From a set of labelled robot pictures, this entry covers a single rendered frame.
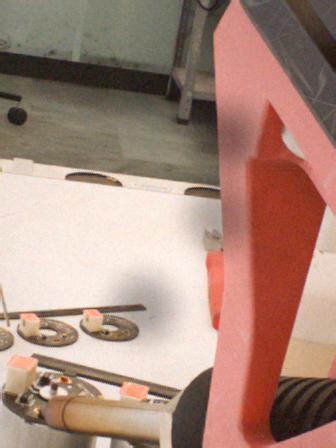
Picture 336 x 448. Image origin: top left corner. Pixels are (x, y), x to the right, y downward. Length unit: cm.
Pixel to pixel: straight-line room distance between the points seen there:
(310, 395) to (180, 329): 31
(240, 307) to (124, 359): 28
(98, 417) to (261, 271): 9
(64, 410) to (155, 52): 444
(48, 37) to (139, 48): 37
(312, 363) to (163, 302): 11
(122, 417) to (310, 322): 19
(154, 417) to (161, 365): 23
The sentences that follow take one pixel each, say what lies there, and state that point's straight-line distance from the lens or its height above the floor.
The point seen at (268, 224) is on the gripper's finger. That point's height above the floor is 89.
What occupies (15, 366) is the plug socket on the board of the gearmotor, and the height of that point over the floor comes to 82.
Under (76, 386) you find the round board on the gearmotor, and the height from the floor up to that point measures 81.
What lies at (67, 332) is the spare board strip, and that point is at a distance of 46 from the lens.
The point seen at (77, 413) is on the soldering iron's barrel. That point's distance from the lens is 24.
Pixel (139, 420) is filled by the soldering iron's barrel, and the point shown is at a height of 84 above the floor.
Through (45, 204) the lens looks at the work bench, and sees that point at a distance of 62.
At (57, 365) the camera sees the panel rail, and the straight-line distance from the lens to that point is 29.
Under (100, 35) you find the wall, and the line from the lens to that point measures 464.
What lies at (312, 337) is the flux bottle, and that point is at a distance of 41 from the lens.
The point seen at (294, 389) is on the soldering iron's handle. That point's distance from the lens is 18.
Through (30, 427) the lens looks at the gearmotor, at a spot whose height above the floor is 81.
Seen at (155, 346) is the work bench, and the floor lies 75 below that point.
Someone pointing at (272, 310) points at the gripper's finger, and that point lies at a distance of 16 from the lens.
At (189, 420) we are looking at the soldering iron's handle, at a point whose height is 85.
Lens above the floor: 94
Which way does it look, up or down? 18 degrees down
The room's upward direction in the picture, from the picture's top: 10 degrees clockwise
